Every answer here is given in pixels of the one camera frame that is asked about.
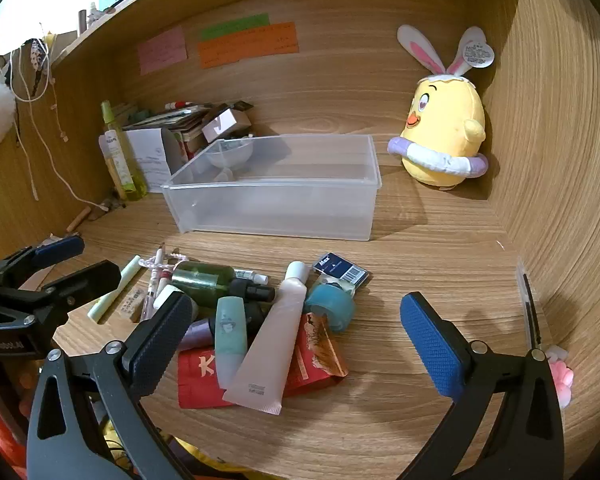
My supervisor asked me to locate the purple bottle with black cap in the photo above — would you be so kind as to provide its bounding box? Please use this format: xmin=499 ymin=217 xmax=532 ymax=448
xmin=177 ymin=317 xmax=217 ymax=351

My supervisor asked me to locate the pink squeeze tube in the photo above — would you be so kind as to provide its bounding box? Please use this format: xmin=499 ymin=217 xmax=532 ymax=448
xmin=222 ymin=261 xmax=311 ymax=416

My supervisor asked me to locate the pink and white plush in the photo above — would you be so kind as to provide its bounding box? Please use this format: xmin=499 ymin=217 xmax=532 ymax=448
xmin=545 ymin=345 xmax=576 ymax=408

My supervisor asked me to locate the orange cloth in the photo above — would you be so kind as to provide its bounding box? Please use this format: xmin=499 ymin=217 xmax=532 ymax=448
xmin=0 ymin=370 xmax=31 ymax=480

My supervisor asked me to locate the red foil packet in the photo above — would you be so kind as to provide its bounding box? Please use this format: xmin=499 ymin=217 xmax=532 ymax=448
xmin=177 ymin=312 xmax=350 ymax=409

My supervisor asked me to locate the yellow chick plush toy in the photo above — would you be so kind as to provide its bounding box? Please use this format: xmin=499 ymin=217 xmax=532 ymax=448
xmin=386 ymin=24 xmax=497 ymax=192

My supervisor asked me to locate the pale green tube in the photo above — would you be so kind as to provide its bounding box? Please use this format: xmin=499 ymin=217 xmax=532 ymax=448
xmin=87 ymin=255 xmax=141 ymax=323

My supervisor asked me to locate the small blue box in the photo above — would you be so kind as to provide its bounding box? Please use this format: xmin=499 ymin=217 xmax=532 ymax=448
xmin=312 ymin=252 xmax=372 ymax=293

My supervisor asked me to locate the green sticky note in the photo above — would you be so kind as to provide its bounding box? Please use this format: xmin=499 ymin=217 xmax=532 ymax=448
xmin=199 ymin=13 xmax=271 ymax=42

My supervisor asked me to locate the orange sticky note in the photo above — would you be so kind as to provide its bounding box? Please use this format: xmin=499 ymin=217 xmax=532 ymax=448
xmin=198 ymin=22 xmax=300 ymax=70

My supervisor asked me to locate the white cord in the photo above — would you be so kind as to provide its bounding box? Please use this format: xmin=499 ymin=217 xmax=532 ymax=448
xmin=5 ymin=45 xmax=107 ymax=211

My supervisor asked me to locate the pink sticky note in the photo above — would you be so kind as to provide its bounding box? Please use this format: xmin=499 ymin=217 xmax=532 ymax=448
xmin=137 ymin=26 xmax=188 ymax=76

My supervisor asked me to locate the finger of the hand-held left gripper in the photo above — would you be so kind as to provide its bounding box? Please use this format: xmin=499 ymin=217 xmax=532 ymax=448
xmin=0 ymin=235 xmax=86 ymax=286
xmin=40 ymin=261 xmax=122 ymax=313

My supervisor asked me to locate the dark green bottle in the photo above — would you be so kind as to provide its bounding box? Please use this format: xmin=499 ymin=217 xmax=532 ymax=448
xmin=171 ymin=261 xmax=237 ymax=308

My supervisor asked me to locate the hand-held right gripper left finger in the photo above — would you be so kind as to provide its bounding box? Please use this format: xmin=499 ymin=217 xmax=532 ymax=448
xmin=26 ymin=290 xmax=195 ymax=480

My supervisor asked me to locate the wooden stick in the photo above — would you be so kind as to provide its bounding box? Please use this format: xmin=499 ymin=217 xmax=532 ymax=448
xmin=66 ymin=206 xmax=92 ymax=233

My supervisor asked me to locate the patterned pink pen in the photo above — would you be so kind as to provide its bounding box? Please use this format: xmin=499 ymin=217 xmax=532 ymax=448
xmin=140 ymin=242 xmax=168 ymax=323

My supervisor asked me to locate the stack of books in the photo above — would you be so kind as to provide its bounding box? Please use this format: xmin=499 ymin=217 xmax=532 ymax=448
xmin=122 ymin=102 xmax=211 ymax=158

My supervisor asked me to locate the clear plastic bin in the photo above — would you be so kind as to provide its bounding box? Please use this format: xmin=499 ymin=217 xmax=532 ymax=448
xmin=160 ymin=134 xmax=383 ymax=242

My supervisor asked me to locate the clear plastic bowl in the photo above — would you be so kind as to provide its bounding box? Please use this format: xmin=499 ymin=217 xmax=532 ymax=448
xmin=205 ymin=137 xmax=255 ymax=172

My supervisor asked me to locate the teal tape roll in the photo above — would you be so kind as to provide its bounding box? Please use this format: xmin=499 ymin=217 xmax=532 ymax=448
xmin=304 ymin=280 xmax=357 ymax=333

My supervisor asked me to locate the brown and white box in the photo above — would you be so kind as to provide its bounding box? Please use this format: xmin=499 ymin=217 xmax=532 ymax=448
xmin=201 ymin=104 xmax=255 ymax=143

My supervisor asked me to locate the mint green tube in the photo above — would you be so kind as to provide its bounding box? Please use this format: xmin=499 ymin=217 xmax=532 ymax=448
xmin=215 ymin=296 xmax=248 ymax=391

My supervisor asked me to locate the yellow-green liquid bottle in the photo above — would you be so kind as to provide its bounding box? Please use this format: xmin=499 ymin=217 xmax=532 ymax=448
xmin=99 ymin=100 xmax=148 ymax=202

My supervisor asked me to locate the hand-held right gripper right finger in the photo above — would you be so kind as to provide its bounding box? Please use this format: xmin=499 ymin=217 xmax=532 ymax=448
xmin=397 ymin=291 xmax=566 ymax=480

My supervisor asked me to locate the white paper box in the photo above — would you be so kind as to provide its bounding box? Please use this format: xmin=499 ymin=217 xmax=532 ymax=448
xmin=125 ymin=127 xmax=188 ymax=193

